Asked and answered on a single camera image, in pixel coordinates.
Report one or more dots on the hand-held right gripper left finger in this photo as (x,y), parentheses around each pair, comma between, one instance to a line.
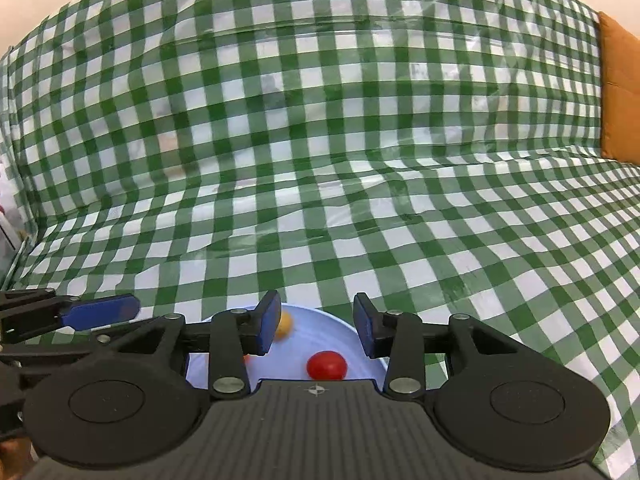
(270,322)

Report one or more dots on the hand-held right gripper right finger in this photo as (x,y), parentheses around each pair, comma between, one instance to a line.
(361,330)

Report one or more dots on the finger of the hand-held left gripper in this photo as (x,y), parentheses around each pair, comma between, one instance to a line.
(100,310)
(50,356)

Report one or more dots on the small yellow fruit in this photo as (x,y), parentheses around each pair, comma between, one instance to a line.
(285,325)

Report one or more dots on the light blue plate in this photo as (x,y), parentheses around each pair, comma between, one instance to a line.
(310,330)

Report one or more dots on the red tomato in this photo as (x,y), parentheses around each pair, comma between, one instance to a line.
(326,366)

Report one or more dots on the white printed cloth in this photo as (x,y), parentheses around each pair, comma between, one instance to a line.
(10,230)

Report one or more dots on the green checked tablecloth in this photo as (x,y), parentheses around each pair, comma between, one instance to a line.
(350,160)

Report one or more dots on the orange cushion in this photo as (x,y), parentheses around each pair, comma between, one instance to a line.
(620,85)

